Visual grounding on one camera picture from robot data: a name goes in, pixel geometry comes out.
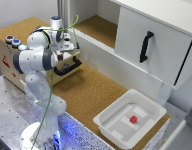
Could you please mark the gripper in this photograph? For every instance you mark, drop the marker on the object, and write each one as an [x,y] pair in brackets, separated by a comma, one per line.
[66,49]

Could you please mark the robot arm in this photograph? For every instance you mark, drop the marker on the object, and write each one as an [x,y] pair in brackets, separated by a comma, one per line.
[34,61]

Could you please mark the wooden drawer box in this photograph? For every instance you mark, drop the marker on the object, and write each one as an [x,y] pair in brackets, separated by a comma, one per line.
[25,28]

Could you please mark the white cabinet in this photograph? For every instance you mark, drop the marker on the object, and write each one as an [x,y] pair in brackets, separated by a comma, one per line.
[106,61]

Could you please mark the green button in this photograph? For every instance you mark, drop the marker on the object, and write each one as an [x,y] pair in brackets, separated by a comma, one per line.
[22,47]

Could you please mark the blue button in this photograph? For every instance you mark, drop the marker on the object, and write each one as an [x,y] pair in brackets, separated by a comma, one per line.
[16,42]

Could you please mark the red button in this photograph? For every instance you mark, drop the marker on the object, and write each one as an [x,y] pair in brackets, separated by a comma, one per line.
[10,38]

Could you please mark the white plastic box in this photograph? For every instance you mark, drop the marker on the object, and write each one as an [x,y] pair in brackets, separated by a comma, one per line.
[111,125]

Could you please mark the white sliding door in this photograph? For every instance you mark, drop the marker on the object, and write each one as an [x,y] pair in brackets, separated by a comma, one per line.
[162,56]

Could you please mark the pink block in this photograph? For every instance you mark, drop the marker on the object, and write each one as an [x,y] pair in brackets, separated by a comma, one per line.
[133,119]

